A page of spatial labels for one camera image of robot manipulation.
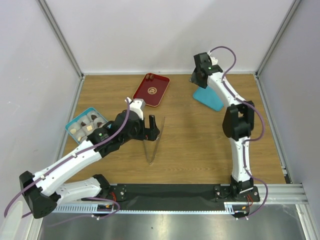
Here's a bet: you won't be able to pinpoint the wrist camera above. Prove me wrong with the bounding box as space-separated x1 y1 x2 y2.
126 97 146 120
207 52 219 66

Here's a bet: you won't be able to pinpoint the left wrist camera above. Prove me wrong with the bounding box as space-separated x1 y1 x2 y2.
126 97 146 120

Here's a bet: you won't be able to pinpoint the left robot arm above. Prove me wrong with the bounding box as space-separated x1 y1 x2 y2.
19 108 160 219

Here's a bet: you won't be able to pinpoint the blue tin box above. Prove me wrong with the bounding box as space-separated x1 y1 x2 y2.
65 107 107 144

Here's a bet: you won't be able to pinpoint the blue tin lid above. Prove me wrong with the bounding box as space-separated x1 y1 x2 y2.
192 86 224 112

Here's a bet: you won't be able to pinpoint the left aluminium frame post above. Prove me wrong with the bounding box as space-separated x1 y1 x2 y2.
36 0 84 79

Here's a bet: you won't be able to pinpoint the white chocolate cube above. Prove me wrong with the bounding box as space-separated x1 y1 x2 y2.
86 125 93 131

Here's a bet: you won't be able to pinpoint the right aluminium frame post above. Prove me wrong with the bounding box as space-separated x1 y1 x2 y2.
255 0 302 78

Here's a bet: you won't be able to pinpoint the grey cable duct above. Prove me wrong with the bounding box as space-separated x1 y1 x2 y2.
53 201 250 215

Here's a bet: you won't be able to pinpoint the red tray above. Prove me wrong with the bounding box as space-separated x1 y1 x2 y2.
133 72 170 108

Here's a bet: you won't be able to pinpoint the aluminium frame post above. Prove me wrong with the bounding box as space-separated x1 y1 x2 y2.
36 0 84 79
255 0 302 78

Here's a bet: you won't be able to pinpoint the metal tongs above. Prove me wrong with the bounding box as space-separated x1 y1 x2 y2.
143 116 166 166

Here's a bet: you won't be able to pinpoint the white paper cup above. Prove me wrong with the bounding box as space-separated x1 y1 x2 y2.
74 130 87 144
93 117 106 129
77 115 91 127
82 122 95 136
87 110 100 122
67 122 81 135

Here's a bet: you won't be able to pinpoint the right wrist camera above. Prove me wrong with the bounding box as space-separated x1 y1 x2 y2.
207 52 219 66

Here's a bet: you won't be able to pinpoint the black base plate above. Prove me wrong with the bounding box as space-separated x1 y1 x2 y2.
98 183 260 206

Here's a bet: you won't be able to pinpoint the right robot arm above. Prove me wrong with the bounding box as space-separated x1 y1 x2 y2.
190 52 254 201

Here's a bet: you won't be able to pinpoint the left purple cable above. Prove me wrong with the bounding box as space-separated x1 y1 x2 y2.
4 97 132 227

